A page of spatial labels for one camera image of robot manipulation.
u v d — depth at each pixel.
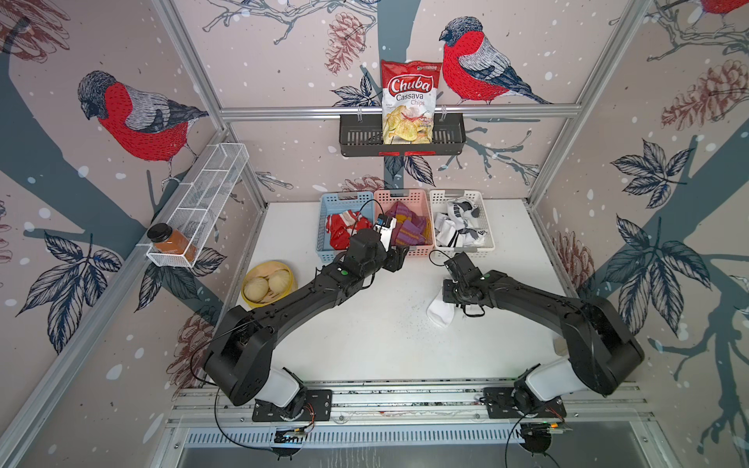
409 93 0.85
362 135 0.95
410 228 1.09
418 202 1.18
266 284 0.91
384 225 0.71
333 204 1.14
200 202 0.80
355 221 1.11
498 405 0.73
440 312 0.88
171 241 0.60
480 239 1.04
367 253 0.63
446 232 1.00
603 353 0.44
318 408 0.73
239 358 0.42
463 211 1.11
